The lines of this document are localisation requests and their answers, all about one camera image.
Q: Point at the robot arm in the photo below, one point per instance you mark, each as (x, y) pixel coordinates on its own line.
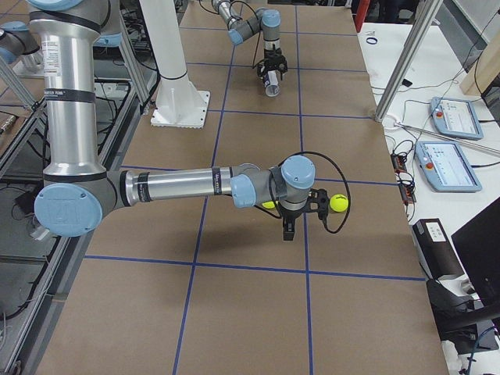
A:
(262, 22)
(79, 192)

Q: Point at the orange black USB hub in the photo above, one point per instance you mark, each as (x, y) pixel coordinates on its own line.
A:
(405, 179)

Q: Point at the Wilson yellow tennis ball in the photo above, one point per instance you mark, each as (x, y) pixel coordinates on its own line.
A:
(339, 203)

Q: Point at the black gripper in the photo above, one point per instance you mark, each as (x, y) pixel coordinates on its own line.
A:
(271, 55)
(289, 214)

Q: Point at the teach pendant tablet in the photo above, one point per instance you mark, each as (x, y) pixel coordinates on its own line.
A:
(445, 167)
(455, 118)

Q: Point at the clear tennis ball tube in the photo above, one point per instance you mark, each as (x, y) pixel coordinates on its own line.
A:
(271, 84)

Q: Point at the black computer monitor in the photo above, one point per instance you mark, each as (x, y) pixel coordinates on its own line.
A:
(477, 245)

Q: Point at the Roland Garros yellow tennis ball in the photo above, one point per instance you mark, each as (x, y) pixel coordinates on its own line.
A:
(269, 205)

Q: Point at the far teach pendant tablet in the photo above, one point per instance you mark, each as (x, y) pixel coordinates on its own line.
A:
(455, 118)

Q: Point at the near teach pendant tablet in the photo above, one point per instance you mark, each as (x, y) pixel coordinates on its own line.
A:
(445, 167)

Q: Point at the black box with label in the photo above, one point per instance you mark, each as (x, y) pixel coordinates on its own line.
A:
(437, 253)

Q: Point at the aluminium frame post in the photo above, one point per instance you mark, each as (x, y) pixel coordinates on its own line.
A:
(411, 46)

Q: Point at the white camera pillar with base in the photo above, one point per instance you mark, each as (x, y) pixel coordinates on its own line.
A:
(178, 103)

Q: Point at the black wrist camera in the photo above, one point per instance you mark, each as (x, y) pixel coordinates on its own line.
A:
(318, 202)

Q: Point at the blue tape roll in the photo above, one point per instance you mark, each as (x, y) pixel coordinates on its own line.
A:
(371, 40)

